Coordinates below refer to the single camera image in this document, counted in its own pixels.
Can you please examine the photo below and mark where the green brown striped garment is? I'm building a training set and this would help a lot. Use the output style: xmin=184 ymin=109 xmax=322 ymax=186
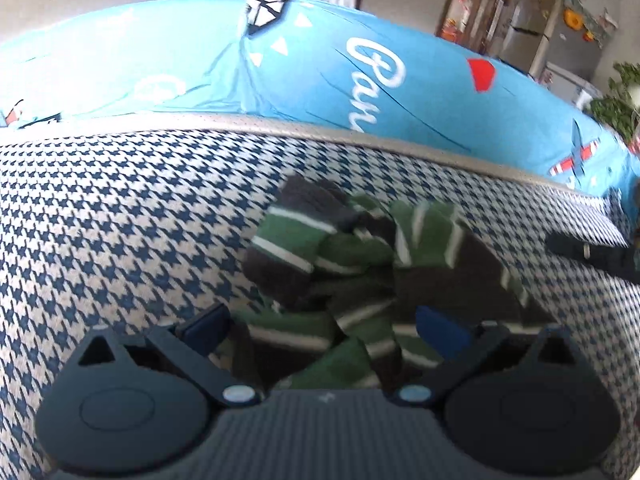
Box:
xmin=232 ymin=176 xmax=552 ymax=389

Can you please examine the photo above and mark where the green potted plant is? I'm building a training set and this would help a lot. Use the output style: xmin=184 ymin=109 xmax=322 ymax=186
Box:
xmin=586 ymin=62 xmax=639 ymax=148

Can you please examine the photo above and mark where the houndstooth sofa seat cover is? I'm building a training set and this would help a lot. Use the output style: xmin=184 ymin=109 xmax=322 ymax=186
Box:
xmin=1 ymin=117 xmax=639 ymax=479

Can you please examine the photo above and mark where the silver refrigerator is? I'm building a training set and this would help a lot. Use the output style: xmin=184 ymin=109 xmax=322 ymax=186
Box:
xmin=497 ymin=0 xmax=620 ymax=80

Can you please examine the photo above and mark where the blue printed sofa back cover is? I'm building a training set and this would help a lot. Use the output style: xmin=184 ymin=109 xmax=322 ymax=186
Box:
xmin=1 ymin=0 xmax=639 ymax=196

